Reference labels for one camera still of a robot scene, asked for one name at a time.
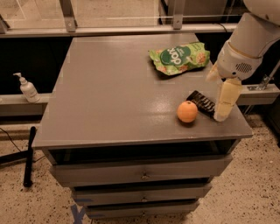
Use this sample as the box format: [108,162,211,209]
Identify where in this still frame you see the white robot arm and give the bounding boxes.
[206,0,280,122]

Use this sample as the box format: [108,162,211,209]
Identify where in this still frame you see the middle grey drawer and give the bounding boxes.
[72,184,212,206]

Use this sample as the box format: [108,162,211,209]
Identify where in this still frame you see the orange fruit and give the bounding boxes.
[177,101,198,123]

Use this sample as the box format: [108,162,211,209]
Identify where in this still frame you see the black stand leg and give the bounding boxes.
[24,126,36,187]

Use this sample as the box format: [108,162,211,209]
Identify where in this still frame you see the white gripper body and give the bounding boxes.
[216,41,263,81]

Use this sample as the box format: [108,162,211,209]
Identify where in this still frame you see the green snack bag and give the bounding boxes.
[149,42,210,76]

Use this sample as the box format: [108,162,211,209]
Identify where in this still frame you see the blue tape cross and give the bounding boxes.
[71,205,86,224]

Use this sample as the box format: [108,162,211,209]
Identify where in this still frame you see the white pump bottle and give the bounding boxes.
[14,73,40,103]

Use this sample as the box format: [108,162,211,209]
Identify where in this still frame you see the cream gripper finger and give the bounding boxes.
[213,79,242,122]
[206,63,221,81]

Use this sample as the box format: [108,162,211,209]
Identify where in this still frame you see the grey drawer cabinet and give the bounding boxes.
[31,32,254,221]

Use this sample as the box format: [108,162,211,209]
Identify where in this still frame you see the grey drawer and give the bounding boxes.
[72,184,212,206]
[86,199,199,219]
[50,154,233,187]

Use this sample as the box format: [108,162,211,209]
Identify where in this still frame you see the black rxbar chocolate bar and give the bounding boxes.
[186,90,215,118]

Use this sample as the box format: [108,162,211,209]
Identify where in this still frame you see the top grey drawer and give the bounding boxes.
[50,154,233,187]

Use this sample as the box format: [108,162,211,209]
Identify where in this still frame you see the bottom grey drawer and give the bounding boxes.
[86,199,199,219]

